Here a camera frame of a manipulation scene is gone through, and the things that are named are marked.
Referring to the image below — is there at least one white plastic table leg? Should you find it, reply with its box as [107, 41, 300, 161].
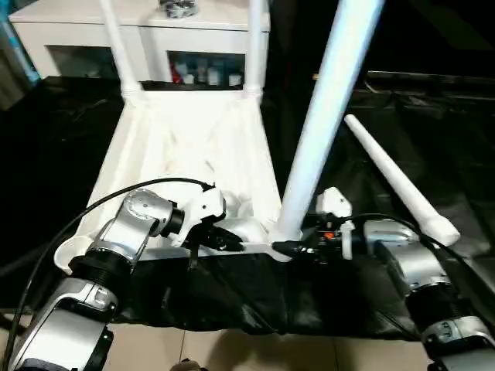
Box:
[98, 0, 145, 100]
[243, 0, 271, 99]
[343, 113, 462, 247]
[271, 0, 387, 243]

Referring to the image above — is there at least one white plastic table top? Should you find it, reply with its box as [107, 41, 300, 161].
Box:
[53, 86, 303, 277]

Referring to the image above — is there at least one black plastic mat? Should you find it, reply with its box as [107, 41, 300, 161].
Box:
[0, 74, 495, 342]

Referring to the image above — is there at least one white cabinet with glass doors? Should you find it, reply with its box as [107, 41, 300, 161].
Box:
[9, 0, 271, 89]

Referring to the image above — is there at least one grey crumpled bag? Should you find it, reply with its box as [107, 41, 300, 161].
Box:
[157, 0, 201, 19]

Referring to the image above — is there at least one grey curtain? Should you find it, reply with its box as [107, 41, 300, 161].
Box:
[0, 18, 43, 112]

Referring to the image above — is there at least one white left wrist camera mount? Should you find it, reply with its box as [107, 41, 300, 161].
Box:
[169, 184, 228, 249]

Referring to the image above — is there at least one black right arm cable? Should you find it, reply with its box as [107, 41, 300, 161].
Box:
[339, 213, 495, 334]

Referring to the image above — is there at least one black metal frame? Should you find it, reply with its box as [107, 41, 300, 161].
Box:
[364, 70, 495, 93]

